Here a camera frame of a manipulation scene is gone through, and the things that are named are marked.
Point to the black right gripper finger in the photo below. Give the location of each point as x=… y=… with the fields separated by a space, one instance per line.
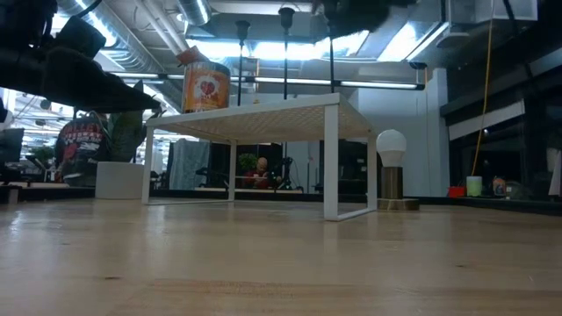
x=355 y=17

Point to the black monitor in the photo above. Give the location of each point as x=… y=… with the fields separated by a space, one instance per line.
x=11 y=147

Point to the long linear ceiling light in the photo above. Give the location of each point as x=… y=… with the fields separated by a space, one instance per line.
x=377 y=84

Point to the small orange container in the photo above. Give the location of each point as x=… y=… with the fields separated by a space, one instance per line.
x=499 y=186

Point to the candle tin with orange tag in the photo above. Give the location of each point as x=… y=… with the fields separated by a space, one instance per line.
x=206 y=88

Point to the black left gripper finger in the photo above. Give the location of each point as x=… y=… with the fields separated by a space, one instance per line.
x=88 y=88

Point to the black candlestick holder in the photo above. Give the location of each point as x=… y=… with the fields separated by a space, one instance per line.
x=285 y=57
x=240 y=66
x=331 y=66

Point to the red bin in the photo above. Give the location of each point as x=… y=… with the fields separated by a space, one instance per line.
x=456 y=191

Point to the large silver ventilation duct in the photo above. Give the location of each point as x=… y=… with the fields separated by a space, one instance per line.
x=131 y=48

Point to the small silver ventilation duct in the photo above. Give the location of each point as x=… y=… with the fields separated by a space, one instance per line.
x=195 y=11

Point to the pale green bucket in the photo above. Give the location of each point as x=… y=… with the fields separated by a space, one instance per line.
x=474 y=186

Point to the black background stand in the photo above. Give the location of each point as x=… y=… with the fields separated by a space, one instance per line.
x=287 y=173

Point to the grey-green hanging cloth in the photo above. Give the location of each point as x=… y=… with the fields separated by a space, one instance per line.
x=189 y=164

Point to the green plant in white pot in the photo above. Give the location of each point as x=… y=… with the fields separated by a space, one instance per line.
x=120 y=180

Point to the white ceiling unit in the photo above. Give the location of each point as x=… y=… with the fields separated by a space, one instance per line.
x=483 y=13

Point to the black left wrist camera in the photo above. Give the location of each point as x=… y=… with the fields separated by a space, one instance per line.
x=81 y=37

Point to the white perforated shelf riser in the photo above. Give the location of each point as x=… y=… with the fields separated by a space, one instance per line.
x=263 y=116

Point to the black aluminium table frame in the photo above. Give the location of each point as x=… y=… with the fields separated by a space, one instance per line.
x=263 y=196

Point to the small green background plant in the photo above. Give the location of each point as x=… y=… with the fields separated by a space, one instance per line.
x=248 y=161

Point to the person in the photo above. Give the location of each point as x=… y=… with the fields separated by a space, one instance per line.
x=261 y=175
x=81 y=145

